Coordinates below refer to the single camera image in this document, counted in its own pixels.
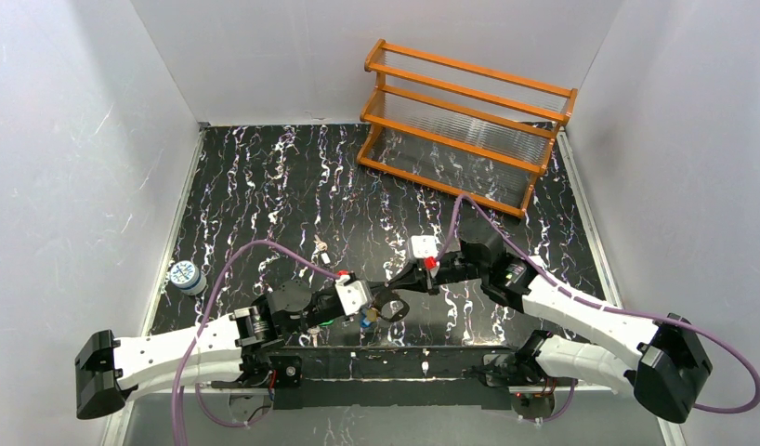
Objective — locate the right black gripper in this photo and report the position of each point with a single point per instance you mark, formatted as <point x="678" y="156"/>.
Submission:
<point x="426" y="277"/>

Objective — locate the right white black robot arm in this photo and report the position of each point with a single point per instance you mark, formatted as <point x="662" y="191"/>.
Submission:
<point x="663" y="365"/>

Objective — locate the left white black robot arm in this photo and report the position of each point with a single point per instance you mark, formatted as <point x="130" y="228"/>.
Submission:
<point x="239" y="350"/>

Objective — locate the blue white round container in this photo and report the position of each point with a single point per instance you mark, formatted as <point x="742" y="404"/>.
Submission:
<point x="187" y="278"/>

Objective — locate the orange two-tier rack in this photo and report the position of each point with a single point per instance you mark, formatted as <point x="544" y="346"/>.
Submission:
<point x="458" y="127"/>

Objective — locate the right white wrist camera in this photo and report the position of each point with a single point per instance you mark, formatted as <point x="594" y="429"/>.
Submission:
<point x="424" y="248"/>

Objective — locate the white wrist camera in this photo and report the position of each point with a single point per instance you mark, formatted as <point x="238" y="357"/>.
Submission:
<point x="353" y="293"/>
<point x="424" y="248"/>

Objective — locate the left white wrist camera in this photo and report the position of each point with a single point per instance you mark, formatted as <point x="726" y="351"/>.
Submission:
<point x="353" y="293"/>

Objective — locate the aluminium front rail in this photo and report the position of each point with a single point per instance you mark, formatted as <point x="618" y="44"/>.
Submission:
<point x="380" y="375"/>

